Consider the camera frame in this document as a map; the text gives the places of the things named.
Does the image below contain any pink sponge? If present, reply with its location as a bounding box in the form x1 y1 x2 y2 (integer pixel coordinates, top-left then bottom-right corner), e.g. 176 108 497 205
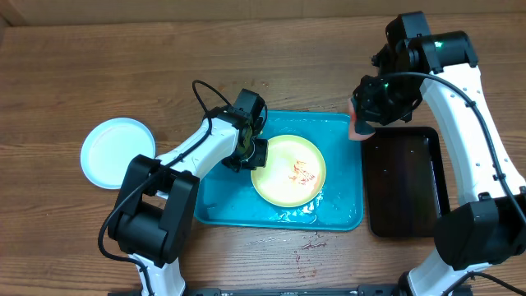
348 97 375 141

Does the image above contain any yellow plate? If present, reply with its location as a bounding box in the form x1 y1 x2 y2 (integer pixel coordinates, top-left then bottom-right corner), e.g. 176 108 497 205
251 135 326 208

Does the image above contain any light blue plate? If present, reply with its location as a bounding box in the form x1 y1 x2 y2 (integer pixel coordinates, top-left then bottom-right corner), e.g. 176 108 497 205
80 118 156 190

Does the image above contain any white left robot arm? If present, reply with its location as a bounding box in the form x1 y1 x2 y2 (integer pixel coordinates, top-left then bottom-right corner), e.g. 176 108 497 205
98 89 268 295

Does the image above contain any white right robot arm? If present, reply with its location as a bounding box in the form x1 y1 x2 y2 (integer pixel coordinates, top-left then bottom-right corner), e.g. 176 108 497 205
348 12 525 295

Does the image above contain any teal plastic tray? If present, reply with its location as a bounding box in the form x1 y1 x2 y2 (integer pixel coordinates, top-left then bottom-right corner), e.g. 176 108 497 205
195 110 364 231

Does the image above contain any black water tray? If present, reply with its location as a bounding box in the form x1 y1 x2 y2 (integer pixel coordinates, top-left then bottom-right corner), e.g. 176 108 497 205
362 127 450 238

